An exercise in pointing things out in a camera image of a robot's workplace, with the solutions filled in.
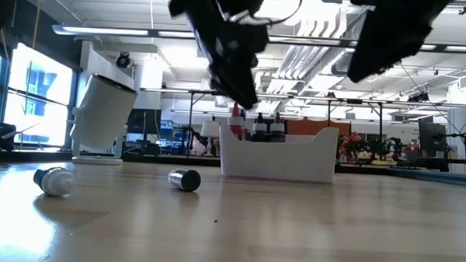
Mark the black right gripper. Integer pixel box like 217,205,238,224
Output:
345,0,456,87

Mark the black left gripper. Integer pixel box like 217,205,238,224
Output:
162,0,272,112

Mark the black monitor on arm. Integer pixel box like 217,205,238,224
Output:
417,121,449,160

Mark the dark-tipped food coloring bottle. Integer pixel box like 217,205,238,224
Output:
251,111,269,143

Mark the white-capped food coloring bottle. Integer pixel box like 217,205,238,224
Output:
32,166,76,198
167,168,202,193

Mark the long ceiling strip light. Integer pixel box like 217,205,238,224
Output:
266,35,466,54
51,23,201,41

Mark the white background lampshade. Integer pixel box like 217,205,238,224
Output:
200,120,221,139

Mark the orange partition panel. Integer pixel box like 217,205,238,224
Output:
286,117,361,138

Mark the white rectangular plastic bin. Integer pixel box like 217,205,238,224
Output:
217,122,340,185

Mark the black computer monitor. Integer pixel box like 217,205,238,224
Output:
126,108,163,136

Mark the white desk lamp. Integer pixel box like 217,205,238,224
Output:
68,72,139,166

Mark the large bright window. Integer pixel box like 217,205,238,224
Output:
0,40,76,150

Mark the black round ceiling camera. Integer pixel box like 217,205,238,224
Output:
116,51,133,70

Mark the black aluminium table frame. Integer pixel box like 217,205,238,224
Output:
0,148,466,190

